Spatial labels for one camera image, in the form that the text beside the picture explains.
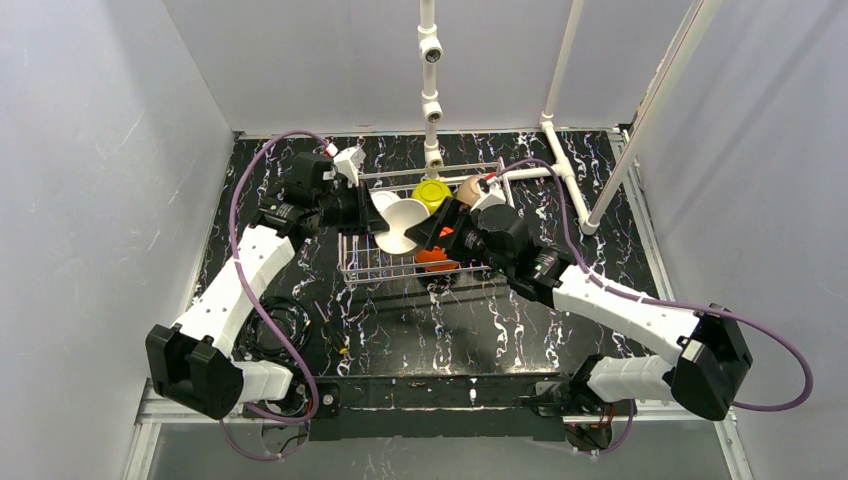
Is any orange bowl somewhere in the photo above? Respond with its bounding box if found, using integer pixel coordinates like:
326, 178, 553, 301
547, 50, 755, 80
414, 246, 460, 272

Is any cream white bowl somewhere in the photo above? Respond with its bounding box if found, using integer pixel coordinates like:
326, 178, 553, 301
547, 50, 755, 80
374, 198, 430, 255

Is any yellow-green bowl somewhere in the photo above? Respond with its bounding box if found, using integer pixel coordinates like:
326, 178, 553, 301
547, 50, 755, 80
411, 179, 453, 214

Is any beige floral bowl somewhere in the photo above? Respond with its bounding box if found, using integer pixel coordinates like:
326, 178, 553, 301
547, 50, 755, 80
455, 175, 482, 207

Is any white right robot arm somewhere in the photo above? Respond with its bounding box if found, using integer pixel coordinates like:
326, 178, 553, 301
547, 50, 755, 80
404, 199, 753, 421

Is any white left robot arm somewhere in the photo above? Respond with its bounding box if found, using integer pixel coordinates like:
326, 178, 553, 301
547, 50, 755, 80
145, 147, 388, 420

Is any black yellow screwdriver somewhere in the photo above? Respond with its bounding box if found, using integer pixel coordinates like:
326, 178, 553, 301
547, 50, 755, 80
313, 301, 349, 356

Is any white diagonal PVC pole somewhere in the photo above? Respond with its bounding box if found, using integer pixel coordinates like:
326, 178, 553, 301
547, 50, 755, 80
581, 0, 723, 235

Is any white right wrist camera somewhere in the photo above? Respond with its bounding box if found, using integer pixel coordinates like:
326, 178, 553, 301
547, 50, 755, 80
471, 177, 506, 211

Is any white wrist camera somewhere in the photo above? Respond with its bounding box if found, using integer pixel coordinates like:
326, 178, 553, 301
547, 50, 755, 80
333, 145, 365, 187
471, 177, 506, 211

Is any white wire dish rack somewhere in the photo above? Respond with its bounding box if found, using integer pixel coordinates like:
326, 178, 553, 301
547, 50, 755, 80
338, 157, 505, 285

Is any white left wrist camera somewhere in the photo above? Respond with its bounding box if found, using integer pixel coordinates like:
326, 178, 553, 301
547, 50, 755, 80
333, 145, 365, 187

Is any white PVC pipe frame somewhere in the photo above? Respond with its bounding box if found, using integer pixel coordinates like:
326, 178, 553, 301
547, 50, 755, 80
437, 0, 598, 233

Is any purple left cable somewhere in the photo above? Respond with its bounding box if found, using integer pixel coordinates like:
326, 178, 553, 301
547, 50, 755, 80
218, 129, 333, 462

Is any purple cable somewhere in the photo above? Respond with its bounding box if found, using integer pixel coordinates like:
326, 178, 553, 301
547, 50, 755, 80
218, 129, 333, 462
490, 157, 815, 458

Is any coiled black cable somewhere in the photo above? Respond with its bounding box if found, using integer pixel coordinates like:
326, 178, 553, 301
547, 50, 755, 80
241, 295, 313, 363

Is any white PVC camera post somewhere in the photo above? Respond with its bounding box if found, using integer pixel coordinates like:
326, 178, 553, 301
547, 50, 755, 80
417, 0, 444, 179

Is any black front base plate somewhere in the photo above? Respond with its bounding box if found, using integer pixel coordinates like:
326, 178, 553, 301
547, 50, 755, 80
241, 374, 641, 444

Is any aluminium extrusion frame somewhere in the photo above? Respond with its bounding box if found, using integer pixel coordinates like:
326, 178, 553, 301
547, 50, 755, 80
122, 125, 737, 480

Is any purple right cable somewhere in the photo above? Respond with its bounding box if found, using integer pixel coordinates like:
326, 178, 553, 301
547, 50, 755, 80
490, 157, 815, 458

